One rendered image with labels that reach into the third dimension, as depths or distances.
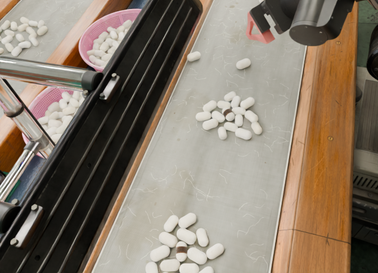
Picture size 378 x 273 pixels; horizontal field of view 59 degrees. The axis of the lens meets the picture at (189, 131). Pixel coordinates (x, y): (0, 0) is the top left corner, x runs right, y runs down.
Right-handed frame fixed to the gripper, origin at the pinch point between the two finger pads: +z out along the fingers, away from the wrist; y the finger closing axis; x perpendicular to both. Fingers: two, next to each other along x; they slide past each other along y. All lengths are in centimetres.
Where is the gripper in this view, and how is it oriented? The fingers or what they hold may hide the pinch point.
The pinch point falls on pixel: (266, 23)
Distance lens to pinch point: 73.4
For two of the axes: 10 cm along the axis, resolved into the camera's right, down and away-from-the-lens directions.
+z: -3.0, 0.8, 9.5
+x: -5.4, -8.4, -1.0
